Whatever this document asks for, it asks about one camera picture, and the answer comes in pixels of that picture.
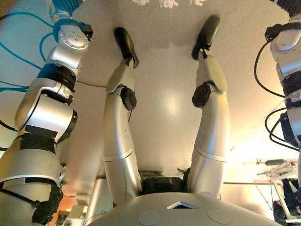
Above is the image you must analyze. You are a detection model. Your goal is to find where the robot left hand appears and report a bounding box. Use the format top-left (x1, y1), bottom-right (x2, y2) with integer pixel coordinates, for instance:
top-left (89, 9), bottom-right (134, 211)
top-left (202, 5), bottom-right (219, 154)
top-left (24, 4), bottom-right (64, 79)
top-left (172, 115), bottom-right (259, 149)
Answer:
top-left (48, 0), bottom-right (83, 15)

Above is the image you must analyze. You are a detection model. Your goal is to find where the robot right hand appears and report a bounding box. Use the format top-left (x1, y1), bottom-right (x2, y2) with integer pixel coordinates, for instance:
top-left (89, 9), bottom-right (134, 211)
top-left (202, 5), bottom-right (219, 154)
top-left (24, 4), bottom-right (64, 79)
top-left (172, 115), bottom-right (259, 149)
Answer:
top-left (276, 0), bottom-right (301, 17)

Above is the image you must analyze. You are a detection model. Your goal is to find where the white fringed cushion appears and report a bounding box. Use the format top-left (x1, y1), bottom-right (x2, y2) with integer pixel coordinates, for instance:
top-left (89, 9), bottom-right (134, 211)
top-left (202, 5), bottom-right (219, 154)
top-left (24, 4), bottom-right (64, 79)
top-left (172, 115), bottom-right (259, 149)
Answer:
top-left (131, 0), bottom-right (206, 8)

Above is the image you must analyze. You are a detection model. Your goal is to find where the silver robot left leg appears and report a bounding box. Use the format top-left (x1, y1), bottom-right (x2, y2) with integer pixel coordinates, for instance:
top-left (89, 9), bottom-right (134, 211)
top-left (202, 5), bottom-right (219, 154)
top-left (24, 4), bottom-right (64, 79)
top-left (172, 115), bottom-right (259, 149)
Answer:
top-left (102, 27), bottom-right (143, 205)

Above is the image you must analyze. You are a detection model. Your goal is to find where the silver robot leg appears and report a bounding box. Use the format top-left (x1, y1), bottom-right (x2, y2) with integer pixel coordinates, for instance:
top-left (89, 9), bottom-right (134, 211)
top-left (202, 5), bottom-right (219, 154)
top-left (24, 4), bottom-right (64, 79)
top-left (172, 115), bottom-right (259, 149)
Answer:
top-left (102, 27), bottom-right (143, 205)
top-left (187, 14), bottom-right (230, 198)

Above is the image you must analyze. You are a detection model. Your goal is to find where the silver robot right leg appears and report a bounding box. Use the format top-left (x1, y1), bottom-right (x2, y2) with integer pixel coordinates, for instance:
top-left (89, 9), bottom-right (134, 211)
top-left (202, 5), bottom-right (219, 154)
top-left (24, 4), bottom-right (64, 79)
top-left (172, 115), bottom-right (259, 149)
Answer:
top-left (187, 14), bottom-right (230, 198)

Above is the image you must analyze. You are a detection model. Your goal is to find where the grey robot torso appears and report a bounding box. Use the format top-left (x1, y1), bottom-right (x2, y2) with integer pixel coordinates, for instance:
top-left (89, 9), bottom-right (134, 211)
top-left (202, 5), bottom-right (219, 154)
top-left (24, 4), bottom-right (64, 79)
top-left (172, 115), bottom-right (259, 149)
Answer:
top-left (84, 169), bottom-right (283, 226)

